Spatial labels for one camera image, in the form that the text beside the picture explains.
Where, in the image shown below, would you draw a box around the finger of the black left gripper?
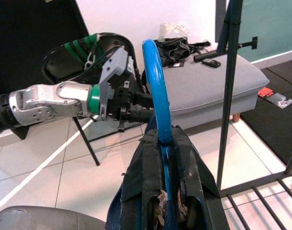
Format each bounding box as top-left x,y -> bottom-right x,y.
133,92 -> 153,108
130,106 -> 154,122

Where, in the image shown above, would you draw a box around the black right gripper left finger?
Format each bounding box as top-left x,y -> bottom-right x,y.
119,131 -> 167,230

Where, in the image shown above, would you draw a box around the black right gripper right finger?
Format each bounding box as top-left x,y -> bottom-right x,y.
170,125 -> 230,230

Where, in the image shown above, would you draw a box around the blue plastic hanger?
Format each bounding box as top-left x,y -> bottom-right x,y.
142,38 -> 178,230

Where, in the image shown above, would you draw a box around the navy t-shirt with gold print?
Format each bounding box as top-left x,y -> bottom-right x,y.
104,116 -> 179,230

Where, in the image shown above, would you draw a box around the black folding chair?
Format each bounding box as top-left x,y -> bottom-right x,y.
40,32 -> 148,166

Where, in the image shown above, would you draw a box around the grey upholstered ottoman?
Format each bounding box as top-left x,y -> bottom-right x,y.
141,51 -> 270,123

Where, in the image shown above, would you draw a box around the clear plastic bag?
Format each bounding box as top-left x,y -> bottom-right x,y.
159,23 -> 189,41

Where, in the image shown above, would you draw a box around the black key fob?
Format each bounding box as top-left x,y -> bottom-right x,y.
202,59 -> 221,68

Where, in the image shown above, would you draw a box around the black selfie stick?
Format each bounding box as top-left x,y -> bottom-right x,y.
193,50 -> 227,63

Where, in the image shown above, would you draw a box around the black metal clothes rack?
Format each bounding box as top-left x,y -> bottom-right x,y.
216,0 -> 292,230

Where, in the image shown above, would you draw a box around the black rubber floor mat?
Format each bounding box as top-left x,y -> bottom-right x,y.
240,51 -> 292,166

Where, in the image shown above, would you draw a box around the red plastic packet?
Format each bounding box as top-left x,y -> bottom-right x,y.
258,87 -> 273,98

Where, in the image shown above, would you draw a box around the black door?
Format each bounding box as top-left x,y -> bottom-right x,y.
0,0 -> 90,96

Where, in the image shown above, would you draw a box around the grey robot right foot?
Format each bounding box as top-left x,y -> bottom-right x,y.
0,205 -> 106,230

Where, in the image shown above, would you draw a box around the clear bag of screws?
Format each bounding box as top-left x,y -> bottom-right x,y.
270,92 -> 292,110

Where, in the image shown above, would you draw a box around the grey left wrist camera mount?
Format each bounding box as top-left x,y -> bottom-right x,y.
98,47 -> 130,122

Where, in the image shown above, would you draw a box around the black strap bundle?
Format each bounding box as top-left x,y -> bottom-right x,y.
155,38 -> 211,69

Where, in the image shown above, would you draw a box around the green bungee cord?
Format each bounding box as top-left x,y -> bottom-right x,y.
64,34 -> 106,67

